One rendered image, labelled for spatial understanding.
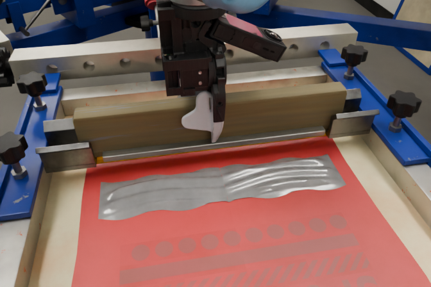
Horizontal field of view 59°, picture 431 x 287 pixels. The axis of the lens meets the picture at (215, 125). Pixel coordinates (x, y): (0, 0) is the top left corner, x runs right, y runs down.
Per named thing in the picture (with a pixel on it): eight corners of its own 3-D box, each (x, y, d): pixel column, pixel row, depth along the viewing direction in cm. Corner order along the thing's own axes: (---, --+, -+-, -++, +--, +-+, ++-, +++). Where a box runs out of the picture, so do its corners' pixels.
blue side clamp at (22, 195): (43, 241, 51) (27, 207, 46) (3, 247, 50) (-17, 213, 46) (69, 111, 74) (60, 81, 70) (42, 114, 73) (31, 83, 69)
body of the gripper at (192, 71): (163, 73, 57) (154, -9, 49) (220, 68, 58) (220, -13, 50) (167, 102, 51) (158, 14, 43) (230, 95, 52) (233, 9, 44)
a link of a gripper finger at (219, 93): (208, 113, 56) (205, 56, 52) (220, 111, 57) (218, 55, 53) (213, 127, 52) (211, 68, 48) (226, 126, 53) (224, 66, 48)
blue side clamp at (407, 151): (422, 186, 59) (439, 152, 54) (392, 190, 58) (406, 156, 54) (338, 84, 82) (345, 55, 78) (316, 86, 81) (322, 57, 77)
